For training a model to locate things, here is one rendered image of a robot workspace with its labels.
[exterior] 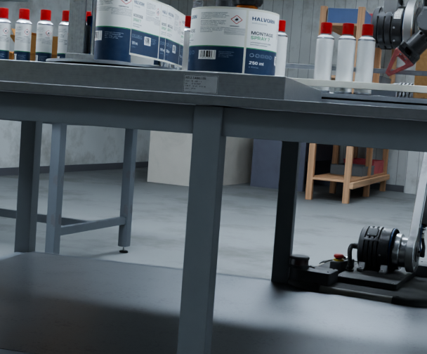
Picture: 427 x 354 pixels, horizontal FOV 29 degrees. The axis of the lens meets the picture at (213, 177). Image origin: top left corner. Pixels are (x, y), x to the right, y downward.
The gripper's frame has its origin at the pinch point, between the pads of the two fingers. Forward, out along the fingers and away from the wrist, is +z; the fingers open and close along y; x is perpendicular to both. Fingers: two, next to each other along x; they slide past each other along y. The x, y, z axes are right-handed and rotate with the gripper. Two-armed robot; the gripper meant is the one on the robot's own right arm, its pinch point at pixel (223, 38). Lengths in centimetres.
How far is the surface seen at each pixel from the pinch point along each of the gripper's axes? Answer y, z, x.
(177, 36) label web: -7.7, 1.8, -21.4
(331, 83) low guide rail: 32.5, 11.7, 2.1
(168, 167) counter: -208, 80, 620
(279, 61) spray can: 16.8, 5.7, 3.6
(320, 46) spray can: 28.5, 0.8, 4.2
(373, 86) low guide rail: 44.8, 11.9, 2.3
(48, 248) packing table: -108, 90, 117
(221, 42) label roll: 16, 7, -65
